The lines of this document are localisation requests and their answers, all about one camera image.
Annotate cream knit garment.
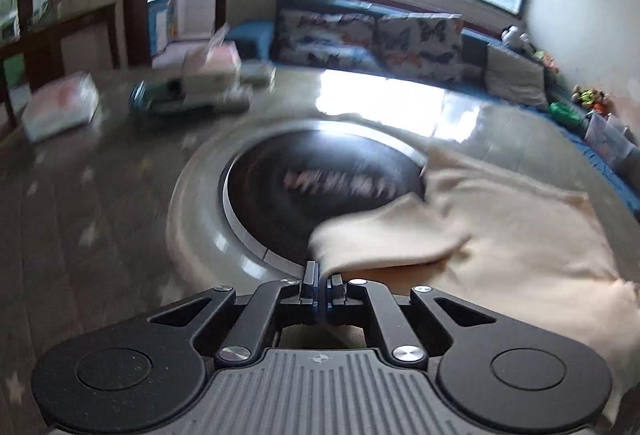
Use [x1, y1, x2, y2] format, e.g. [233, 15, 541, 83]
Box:
[308, 125, 639, 434]

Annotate black round induction cooktop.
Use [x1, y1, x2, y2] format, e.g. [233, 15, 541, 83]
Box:
[220, 120, 427, 276]

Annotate white flat box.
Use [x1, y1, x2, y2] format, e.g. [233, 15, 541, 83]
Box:
[160, 85, 254, 114]

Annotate green card box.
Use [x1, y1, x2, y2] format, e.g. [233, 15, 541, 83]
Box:
[240, 62, 276, 88]

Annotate green plastic bowl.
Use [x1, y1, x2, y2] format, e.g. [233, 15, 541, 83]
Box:
[549, 102, 582, 130]

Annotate grey plain cushion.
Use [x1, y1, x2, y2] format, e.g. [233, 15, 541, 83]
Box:
[485, 44, 549, 110]

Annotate clear plastic storage box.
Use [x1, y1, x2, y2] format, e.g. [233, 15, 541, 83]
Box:
[585, 114, 637, 169]

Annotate pink tissue pack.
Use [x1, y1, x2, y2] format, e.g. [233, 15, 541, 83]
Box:
[180, 25, 241, 94]

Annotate white tissue packet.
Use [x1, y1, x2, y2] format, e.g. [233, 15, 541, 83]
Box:
[22, 72, 100, 144]

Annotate right butterfly pillow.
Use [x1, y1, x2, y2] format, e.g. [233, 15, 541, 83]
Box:
[376, 13, 463, 82]

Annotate butterfly pillow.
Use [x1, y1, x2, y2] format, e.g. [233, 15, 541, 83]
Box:
[376, 13, 463, 82]
[273, 10, 381, 73]

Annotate small plush toys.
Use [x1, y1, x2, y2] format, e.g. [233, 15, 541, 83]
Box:
[572, 85, 610, 114]

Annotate left butterfly pillow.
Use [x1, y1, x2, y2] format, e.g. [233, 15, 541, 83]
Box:
[273, 10, 381, 73]

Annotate blue sectional sofa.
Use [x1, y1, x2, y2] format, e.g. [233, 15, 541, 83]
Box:
[226, 0, 639, 215]

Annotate panda plush toy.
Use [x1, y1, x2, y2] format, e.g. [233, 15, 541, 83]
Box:
[501, 26, 535, 54]

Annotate blue white cabinet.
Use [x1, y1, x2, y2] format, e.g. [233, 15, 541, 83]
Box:
[146, 0, 176, 58]

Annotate dark wooden chair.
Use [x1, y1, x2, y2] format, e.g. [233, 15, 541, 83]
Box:
[1, 2, 122, 130]

